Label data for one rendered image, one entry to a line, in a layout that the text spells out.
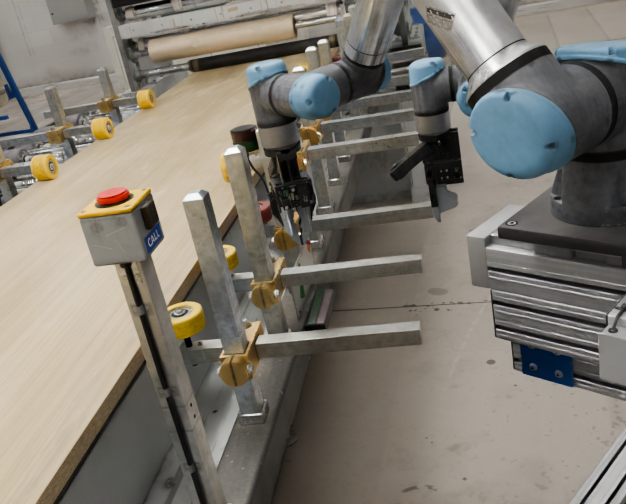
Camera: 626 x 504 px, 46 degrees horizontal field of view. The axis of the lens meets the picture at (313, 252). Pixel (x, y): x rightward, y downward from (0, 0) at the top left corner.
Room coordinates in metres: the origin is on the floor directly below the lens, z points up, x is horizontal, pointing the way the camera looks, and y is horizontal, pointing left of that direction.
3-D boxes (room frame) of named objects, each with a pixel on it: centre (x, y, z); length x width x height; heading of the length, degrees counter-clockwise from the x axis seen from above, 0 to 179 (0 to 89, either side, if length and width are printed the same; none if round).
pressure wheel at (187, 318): (1.18, 0.25, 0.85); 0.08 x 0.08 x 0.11
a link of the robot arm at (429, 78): (1.56, -0.32, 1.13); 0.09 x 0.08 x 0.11; 74
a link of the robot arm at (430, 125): (1.56, -0.31, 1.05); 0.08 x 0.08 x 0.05
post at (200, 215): (1.12, 0.16, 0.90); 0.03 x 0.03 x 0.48; 77
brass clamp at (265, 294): (1.38, 0.10, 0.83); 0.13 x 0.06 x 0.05; 167
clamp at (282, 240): (1.63, 0.05, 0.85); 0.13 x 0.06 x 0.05; 167
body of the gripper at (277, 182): (1.35, 0.02, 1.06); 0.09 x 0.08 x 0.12; 7
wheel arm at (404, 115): (2.12, -0.14, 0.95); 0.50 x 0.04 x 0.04; 77
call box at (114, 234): (0.86, 0.22, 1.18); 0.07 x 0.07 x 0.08; 77
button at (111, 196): (0.86, 0.22, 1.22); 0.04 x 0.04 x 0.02
